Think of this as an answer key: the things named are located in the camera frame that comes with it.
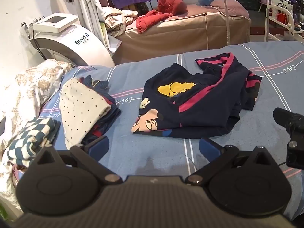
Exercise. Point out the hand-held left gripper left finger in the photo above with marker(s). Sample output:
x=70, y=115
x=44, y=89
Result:
x=100, y=145

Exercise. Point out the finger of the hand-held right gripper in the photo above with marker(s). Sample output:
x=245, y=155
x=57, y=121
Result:
x=293, y=123

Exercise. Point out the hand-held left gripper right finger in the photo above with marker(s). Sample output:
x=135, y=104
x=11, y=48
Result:
x=206, y=148

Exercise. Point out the navy pants with pink stripes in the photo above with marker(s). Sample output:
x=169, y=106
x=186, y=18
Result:
x=225, y=92

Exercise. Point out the navy cartoon print shirt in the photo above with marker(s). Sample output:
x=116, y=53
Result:
x=154, y=99

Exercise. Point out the blue striped bedsheet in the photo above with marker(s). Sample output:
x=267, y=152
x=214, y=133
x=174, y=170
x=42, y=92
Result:
x=154, y=152

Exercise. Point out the blue white checkered cloth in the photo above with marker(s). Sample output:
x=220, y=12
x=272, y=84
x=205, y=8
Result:
x=30, y=135

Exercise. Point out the beige floral quilt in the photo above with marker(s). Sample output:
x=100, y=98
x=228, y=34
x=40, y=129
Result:
x=23, y=95

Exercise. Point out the white beauty machine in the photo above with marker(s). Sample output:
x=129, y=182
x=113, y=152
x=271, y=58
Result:
x=71, y=45

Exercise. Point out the white metal cart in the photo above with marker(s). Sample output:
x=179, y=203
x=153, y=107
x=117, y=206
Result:
x=288, y=16

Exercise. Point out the brown massage bed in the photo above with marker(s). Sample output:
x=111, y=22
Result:
x=178, y=33

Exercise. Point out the crumpled beige blanket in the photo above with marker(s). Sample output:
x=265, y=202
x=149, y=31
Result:
x=118, y=20

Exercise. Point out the pink basin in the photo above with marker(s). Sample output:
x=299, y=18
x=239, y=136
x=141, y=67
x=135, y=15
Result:
x=263, y=0

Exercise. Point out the white hanging towel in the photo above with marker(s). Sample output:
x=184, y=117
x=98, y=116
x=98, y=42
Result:
x=86, y=2

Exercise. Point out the red jacket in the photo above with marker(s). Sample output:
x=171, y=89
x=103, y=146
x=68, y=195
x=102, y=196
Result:
x=171, y=4

